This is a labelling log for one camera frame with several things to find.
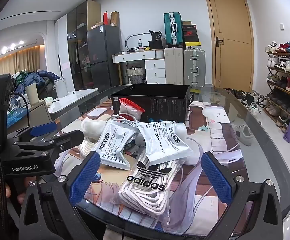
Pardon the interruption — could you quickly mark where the beige curtain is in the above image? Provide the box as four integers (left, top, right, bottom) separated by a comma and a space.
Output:
0, 46, 46, 77

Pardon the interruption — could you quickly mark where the wooden door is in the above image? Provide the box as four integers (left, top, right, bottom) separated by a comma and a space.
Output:
204, 0, 254, 92

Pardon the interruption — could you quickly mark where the white cylindrical appliance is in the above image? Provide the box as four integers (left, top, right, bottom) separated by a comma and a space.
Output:
55, 78, 69, 98

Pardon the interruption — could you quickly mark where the green garment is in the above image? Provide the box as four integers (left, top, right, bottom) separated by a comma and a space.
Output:
15, 71, 27, 84

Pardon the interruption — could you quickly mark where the assorted shoes collection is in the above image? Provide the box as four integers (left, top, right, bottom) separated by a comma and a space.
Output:
265, 40, 290, 133

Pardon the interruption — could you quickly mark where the blue puffer jacket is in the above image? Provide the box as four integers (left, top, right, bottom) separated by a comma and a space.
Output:
14, 70, 61, 98

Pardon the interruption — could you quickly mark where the cartoon printed desk mat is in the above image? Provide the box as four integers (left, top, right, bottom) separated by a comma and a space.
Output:
54, 100, 246, 230

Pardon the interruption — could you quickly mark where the pile of sneakers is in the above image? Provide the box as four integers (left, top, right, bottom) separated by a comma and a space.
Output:
223, 87, 268, 117

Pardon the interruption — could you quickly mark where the black cardboard box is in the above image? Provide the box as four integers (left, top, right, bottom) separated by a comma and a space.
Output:
110, 84, 194, 125

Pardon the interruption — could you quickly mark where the blue packet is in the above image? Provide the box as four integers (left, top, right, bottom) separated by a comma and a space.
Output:
6, 109, 28, 128

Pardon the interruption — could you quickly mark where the clear bag of white shoelaces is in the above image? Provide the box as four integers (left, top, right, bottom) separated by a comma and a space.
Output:
110, 156, 185, 227

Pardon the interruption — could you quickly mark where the white cable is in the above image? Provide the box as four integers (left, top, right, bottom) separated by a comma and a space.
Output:
102, 114, 140, 130

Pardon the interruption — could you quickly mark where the teal suitcase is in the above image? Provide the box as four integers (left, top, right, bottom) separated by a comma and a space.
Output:
164, 12, 184, 47

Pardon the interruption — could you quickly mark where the wooden shoe rack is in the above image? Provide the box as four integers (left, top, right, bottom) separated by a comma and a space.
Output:
265, 40, 290, 133

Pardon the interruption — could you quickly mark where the silver oval tube frame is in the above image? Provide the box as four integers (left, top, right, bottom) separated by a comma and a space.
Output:
125, 33, 152, 52

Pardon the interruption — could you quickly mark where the white marble table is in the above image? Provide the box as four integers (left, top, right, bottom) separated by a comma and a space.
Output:
30, 88, 99, 130

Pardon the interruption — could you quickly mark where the black tote bag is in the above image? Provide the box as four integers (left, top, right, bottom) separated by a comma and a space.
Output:
149, 29, 163, 50

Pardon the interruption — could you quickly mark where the dark grey refrigerator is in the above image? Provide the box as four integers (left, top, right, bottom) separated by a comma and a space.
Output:
86, 24, 122, 88

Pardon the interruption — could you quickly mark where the beige suitcase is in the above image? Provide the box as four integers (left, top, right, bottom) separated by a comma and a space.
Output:
164, 47, 185, 85

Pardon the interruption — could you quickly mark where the tall brown cardboard box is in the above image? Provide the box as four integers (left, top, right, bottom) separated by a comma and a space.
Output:
110, 11, 120, 27

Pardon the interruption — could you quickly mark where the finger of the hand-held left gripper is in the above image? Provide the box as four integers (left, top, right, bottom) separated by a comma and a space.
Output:
15, 121, 60, 143
51, 129, 85, 153

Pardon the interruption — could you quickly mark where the red-topped white snack packet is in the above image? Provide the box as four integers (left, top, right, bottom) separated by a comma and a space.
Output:
119, 98, 145, 122

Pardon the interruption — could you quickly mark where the white desk with drawers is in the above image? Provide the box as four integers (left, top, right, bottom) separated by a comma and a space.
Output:
112, 49, 166, 84

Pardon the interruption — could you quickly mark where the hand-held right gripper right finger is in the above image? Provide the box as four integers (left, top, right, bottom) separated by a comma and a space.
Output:
201, 152, 284, 240

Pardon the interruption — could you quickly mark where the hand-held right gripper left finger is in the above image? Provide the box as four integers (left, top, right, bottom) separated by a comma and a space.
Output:
19, 151, 108, 240

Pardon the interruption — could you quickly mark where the single white sneaker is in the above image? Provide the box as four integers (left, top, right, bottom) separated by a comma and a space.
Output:
232, 124, 254, 146

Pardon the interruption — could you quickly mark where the wicker basket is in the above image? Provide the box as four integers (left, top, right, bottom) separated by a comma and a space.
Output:
126, 66, 146, 84

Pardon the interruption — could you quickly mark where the silver suitcase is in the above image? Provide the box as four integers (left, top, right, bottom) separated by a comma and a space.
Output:
184, 49, 206, 88

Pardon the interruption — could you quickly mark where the cream tumbler cup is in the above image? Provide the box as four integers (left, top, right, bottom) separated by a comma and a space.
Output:
26, 84, 40, 105

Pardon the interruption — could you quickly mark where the clear bag of cream cord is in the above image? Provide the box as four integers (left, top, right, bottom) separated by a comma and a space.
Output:
78, 117, 107, 158

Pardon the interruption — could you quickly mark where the tall dark glass cabinet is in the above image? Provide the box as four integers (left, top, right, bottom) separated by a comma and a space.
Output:
67, 0, 102, 92

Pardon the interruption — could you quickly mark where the white printed medicine packet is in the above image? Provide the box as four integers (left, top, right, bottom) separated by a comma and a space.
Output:
137, 120, 194, 166
91, 119, 140, 170

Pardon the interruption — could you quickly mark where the thin black cable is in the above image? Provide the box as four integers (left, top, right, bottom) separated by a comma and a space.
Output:
10, 92, 31, 130

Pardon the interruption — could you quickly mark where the white square pad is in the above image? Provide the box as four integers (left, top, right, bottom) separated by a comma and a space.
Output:
87, 107, 113, 118

